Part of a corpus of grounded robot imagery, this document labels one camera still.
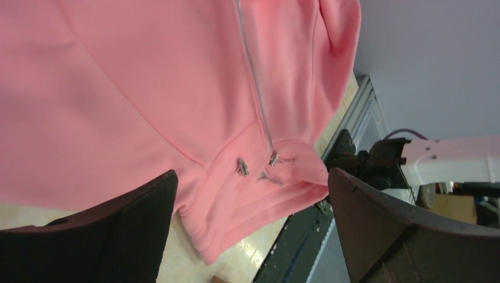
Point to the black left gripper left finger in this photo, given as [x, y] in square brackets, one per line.
[120, 240]

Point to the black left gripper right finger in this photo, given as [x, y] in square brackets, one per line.
[385, 239]

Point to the pink zip-up jacket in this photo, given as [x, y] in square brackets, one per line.
[101, 97]

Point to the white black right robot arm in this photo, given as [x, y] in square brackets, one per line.
[402, 163]

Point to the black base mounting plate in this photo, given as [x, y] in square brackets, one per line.
[307, 249]

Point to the aluminium frame rail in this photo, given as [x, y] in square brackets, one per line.
[360, 114]

